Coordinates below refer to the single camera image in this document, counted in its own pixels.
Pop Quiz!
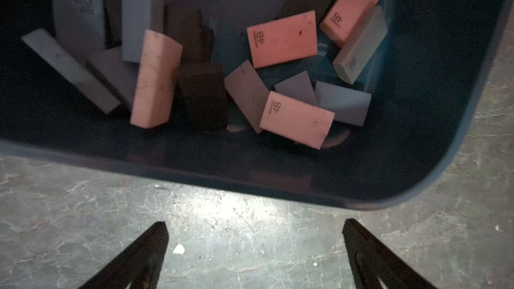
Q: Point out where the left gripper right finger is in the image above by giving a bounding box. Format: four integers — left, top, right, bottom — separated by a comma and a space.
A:
343, 219, 434, 288

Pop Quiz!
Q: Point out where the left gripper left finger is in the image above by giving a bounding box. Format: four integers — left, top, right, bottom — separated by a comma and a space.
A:
81, 222, 169, 288

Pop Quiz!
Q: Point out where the cream white eraser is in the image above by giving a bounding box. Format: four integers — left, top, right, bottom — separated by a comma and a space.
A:
260, 92, 335, 149

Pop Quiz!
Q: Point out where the blue eraser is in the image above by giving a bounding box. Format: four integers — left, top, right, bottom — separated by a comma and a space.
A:
87, 46, 139, 110
21, 28, 121, 114
121, 0, 165, 63
52, 0, 106, 64
315, 81, 372, 127
274, 71, 317, 107

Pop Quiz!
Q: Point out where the grey eraser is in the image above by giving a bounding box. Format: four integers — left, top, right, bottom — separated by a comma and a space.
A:
333, 6, 388, 84
224, 60, 270, 134

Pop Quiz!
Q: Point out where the pink eraser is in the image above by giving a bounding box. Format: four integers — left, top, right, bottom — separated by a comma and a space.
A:
246, 10, 318, 68
319, 0, 379, 48

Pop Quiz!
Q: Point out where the teal plastic storage box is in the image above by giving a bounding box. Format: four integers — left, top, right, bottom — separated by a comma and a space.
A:
1, 0, 513, 210

